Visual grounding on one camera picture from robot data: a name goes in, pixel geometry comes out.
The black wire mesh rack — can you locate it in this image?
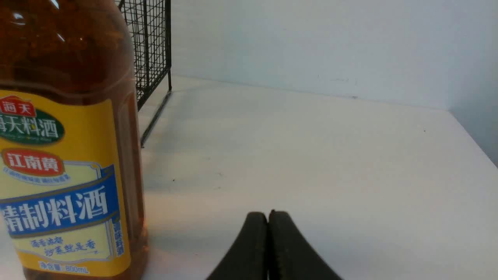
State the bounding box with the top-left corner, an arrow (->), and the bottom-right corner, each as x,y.
115,0 -> 172,148

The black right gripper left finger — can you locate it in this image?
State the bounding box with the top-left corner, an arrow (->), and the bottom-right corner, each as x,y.
207,212 -> 268,280

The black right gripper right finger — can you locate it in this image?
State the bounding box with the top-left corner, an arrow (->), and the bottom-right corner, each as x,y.
268,210 -> 341,280

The large amber cooking wine bottle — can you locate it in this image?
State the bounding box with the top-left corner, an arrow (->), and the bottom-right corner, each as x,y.
1,0 -> 148,280

